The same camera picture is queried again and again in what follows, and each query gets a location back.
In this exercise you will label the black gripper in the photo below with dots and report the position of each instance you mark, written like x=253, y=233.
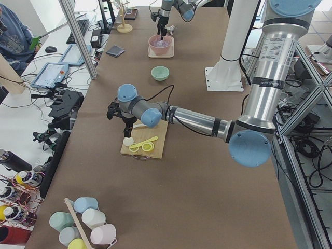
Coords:
x=128, y=121
x=162, y=19

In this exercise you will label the white ceramic spoon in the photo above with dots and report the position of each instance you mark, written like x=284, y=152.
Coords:
x=139, y=125

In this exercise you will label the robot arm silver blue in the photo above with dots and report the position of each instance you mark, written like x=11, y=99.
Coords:
x=249, y=136
x=186, y=11

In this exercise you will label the metal ice scoop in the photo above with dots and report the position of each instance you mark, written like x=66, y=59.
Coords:
x=170, y=30

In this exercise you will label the pile of clear ice cubes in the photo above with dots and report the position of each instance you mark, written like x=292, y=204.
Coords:
x=160, y=43

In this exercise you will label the pink bowl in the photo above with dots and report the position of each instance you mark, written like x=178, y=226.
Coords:
x=160, y=51

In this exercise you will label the yellow plastic spoon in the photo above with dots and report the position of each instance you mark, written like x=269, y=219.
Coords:
x=145, y=141

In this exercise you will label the mint green bowl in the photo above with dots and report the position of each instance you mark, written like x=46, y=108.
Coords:
x=160, y=73

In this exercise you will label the bamboo cutting board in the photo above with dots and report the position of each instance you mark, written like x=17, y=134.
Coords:
x=141, y=134

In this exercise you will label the beige tray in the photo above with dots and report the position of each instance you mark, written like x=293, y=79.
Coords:
x=169, y=54

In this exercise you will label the dark tray with items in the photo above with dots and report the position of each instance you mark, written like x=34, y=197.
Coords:
x=130, y=14

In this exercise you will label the wooden cup tree stand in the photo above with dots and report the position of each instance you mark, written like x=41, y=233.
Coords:
x=120, y=24

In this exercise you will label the grey folded cloth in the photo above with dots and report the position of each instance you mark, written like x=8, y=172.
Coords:
x=115, y=51

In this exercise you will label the black power adapter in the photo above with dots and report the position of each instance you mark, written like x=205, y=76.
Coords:
x=96, y=38

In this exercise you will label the light blue cup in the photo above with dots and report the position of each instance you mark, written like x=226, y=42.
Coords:
x=83, y=203

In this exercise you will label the black flat bar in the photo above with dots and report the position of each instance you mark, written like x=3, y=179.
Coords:
x=50, y=172

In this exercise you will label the far teach pendant tablet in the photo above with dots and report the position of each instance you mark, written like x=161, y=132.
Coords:
x=72, y=56

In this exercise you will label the teach pendant tablet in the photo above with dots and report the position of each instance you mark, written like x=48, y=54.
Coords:
x=50, y=75
x=72, y=56

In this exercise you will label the near teach pendant tablet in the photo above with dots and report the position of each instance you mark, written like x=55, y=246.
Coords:
x=50, y=75

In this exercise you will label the white cup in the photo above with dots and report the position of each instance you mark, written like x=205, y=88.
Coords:
x=93, y=218

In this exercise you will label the pink cup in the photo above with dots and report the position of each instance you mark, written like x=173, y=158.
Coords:
x=105, y=234

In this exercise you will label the yellow sauce bottle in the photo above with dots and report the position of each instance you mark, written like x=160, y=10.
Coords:
x=30, y=178

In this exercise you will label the black computer mouse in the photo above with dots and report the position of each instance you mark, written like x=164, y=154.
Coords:
x=50, y=49

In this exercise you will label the mint green cup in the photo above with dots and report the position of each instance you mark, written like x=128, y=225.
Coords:
x=60, y=220

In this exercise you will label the grey blue cup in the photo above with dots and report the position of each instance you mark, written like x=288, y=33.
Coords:
x=68, y=234

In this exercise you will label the black thermos bottle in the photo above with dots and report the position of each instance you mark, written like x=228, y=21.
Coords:
x=13, y=162

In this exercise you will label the yellow cup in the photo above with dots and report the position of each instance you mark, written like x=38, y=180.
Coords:
x=77, y=243

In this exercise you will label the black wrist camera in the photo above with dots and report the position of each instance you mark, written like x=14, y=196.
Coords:
x=113, y=110
x=154, y=16

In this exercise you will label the black stand bracket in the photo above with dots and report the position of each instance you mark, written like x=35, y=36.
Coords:
x=63, y=105

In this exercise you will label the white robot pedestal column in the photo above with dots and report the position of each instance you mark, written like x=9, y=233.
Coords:
x=226, y=73

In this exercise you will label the aluminium frame post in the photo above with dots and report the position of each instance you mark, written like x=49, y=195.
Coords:
x=68, y=12

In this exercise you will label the copper wire bottle rack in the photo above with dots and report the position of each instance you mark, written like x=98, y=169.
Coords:
x=30, y=200

